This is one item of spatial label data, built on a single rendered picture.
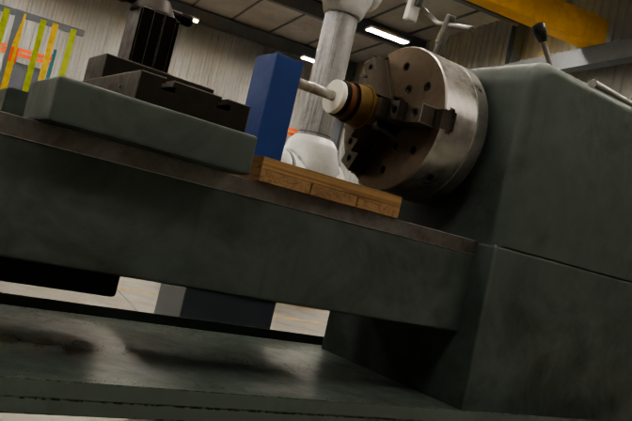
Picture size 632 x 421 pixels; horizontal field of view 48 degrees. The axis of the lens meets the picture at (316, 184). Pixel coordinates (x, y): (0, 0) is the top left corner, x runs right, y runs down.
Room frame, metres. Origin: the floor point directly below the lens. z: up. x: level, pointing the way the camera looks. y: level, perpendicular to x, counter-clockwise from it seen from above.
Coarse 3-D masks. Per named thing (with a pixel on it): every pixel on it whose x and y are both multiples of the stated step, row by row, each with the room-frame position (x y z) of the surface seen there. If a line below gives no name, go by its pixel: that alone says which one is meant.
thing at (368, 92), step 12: (348, 84) 1.39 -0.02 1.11; (348, 96) 1.38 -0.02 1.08; (360, 96) 1.39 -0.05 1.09; (372, 96) 1.41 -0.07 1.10; (348, 108) 1.39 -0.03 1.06; (360, 108) 1.39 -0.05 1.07; (372, 108) 1.41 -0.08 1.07; (348, 120) 1.41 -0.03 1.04; (360, 120) 1.42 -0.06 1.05; (372, 120) 1.44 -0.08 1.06
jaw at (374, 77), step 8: (376, 56) 1.51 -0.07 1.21; (368, 64) 1.52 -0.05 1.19; (376, 64) 1.50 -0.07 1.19; (384, 64) 1.52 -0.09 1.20; (368, 72) 1.48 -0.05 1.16; (376, 72) 1.49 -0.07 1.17; (384, 72) 1.50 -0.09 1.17; (360, 80) 1.50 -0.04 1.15; (368, 80) 1.46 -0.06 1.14; (376, 80) 1.48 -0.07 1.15; (384, 80) 1.49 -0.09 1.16; (376, 88) 1.47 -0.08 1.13; (384, 88) 1.48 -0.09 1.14; (392, 88) 1.50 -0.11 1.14; (384, 96) 1.47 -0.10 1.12; (392, 96) 1.49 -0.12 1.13
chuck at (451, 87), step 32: (416, 64) 1.46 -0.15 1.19; (448, 64) 1.43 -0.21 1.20; (416, 96) 1.44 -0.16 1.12; (448, 96) 1.37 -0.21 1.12; (384, 128) 1.54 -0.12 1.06; (416, 128) 1.42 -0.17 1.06; (384, 160) 1.48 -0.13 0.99; (416, 160) 1.40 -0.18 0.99; (448, 160) 1.40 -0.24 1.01; (416, 192) 1.47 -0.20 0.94
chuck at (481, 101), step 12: (468, 72) 1.47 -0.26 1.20; (480, 84) 1.46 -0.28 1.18; (480, 96) 1.43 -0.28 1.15; (480, 108) 1.42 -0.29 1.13; (480, 120) 1.42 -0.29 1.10; (480, 132) 1.42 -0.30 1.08; (480, 144) 1.43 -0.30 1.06; (468, 156) 1.42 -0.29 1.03; (468, 168) 1.44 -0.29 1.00; (456, 180) 1.45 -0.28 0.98; (444, 192) 1.48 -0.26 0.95
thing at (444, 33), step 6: (450, 18) 1.45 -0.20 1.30; (444, 24) 1.46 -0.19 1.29; (444, 30) 1.46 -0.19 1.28; (450, 30) 1.46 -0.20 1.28; (438, 36) 1.47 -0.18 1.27; (444, 36) 1.46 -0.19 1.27; (438, 42) 1.47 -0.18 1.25; (444, 42) 1.47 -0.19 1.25; (438, 48) 1.47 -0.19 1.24; (438, 54) 1.48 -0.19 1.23
